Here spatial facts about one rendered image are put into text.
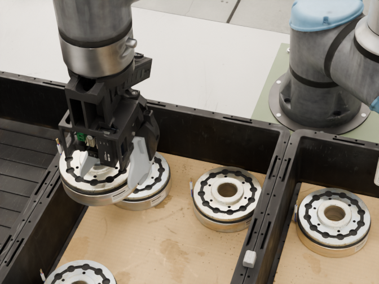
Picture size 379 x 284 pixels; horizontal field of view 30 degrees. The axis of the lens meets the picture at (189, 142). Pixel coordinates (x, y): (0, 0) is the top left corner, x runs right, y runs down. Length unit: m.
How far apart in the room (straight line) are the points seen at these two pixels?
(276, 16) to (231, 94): 1.40
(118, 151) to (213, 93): 0.69
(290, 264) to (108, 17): 0.49
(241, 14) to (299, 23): 1.65
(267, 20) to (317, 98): 1.55
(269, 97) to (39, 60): 0.53
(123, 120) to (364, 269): 0.43
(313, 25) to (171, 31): 0.51
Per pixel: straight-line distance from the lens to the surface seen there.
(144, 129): 0.82
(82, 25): 0.68
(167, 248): 1.03
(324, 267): 1.02
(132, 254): 1.03
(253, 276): 0.88
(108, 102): 0.75
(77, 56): 0.71
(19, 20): 1.70
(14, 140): 1.22
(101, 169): 0.89
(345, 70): 1.14
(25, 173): 1.17
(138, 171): 0.85
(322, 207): 1.03
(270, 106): 1.32
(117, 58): 0.71
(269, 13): 2.82
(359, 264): 1.03
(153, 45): 1.56
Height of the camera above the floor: 1.67
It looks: 46 degrees down
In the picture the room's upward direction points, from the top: 4 degrees counter-clockwise
